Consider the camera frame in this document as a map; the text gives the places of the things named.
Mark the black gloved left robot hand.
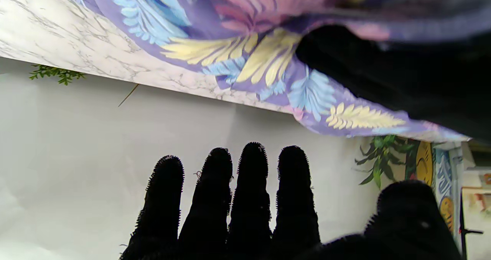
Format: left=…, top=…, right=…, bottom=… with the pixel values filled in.
left=295, top=24, right=491, bottom=145

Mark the purple floral pillowcase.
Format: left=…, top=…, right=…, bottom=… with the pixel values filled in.
left=50, top=0, right=491, bottom=143

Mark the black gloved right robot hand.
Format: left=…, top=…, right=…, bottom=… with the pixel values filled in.
left=119, top=142, right=464, bottom=260

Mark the colourful painted board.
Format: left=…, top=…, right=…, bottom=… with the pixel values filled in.
left=405, top=139, right=466, bottom=237

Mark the large green leafy plant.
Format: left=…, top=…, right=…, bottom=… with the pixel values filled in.
left=354, top=135, right=419, bottom=189

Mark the white backdrop sheet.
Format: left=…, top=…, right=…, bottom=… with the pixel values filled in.
left=0, top=57, right=407, bottom=260

